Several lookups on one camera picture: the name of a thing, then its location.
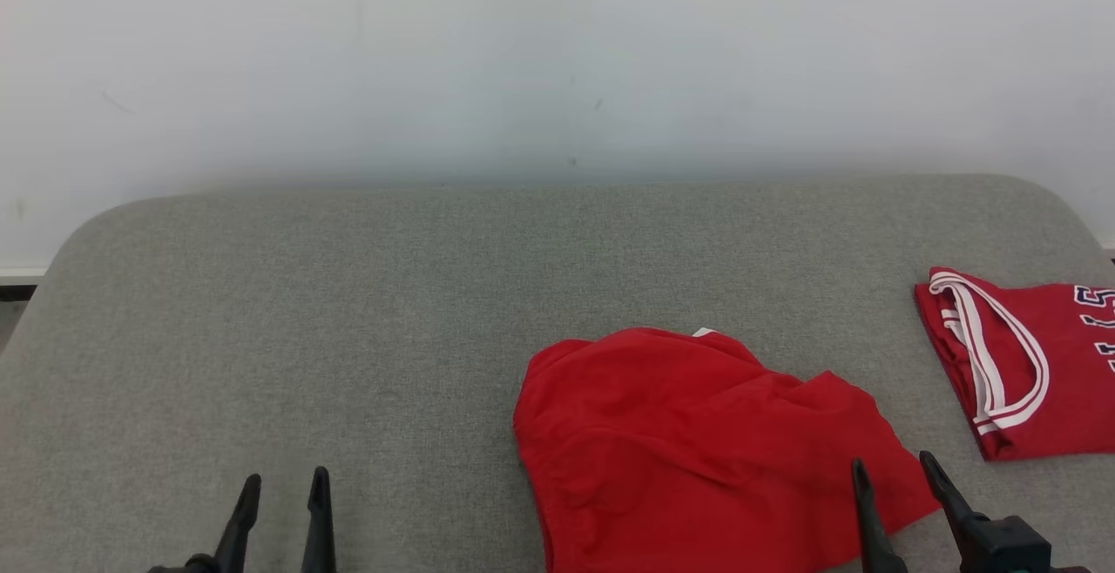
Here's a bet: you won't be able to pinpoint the grey fabric sofa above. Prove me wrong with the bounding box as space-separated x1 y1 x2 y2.
0 174 1115 573

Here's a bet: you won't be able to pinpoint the red Bulls basketball jersey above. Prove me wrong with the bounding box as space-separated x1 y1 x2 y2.
913 266 1115 462

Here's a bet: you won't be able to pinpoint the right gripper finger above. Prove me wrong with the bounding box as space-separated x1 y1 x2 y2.
918 450 974 558
850 457 908 573

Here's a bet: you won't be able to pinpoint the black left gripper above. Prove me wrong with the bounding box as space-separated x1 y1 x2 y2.
148 466 338 573

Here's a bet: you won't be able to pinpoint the red basketball shorts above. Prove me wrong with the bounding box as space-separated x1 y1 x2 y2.
511 326 943 573

